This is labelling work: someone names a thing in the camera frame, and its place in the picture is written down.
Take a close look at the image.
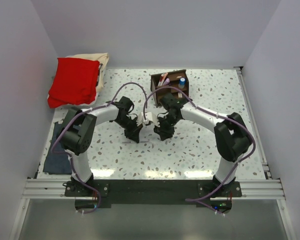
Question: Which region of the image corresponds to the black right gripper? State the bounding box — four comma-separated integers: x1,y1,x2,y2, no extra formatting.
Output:
153,113,181,141

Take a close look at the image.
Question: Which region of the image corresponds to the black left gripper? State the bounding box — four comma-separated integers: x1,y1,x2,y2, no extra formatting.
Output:
115,116,143,144

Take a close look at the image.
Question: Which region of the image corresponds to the blue grey stamp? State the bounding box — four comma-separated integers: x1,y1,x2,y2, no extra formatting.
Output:
178,77,187,90

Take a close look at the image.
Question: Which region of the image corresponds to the red white marker pen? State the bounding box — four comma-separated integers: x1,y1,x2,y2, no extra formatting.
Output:
157,73,166,87

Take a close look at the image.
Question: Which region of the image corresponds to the brown wooden desk organizer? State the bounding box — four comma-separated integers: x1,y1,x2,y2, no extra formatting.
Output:
150,69,190,108

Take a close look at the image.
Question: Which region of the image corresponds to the grey purple pen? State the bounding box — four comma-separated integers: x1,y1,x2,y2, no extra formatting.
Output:
122,141,152,144

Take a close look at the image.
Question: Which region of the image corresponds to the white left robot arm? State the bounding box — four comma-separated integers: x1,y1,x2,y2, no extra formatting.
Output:
57,96,143,196

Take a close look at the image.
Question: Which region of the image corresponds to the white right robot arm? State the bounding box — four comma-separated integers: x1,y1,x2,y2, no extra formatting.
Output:
154,93,255,197

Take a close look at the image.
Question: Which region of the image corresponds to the red folded cloth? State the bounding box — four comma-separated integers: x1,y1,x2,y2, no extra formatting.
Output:
47,57,100,109

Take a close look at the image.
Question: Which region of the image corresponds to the dark blue denim cloth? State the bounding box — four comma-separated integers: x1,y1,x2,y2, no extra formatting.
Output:
43,122,72,175

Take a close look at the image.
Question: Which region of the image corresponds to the beige folded cloth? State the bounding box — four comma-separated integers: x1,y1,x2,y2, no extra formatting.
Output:
67,52,110,93

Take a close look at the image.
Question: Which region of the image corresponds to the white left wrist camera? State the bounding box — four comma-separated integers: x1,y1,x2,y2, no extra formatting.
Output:
136,112,148,126

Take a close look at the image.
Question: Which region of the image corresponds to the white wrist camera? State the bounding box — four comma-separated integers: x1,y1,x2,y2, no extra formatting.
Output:
136,112,148,126
143,112,160,127

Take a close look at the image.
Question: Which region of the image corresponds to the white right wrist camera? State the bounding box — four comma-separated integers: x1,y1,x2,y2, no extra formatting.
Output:
143,112,160,127

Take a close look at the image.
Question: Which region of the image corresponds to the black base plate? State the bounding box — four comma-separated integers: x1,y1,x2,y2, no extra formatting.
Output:
63,179,243,212

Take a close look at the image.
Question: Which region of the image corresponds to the aluminium rail frame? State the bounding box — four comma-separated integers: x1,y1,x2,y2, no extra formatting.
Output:
11,69,296,240

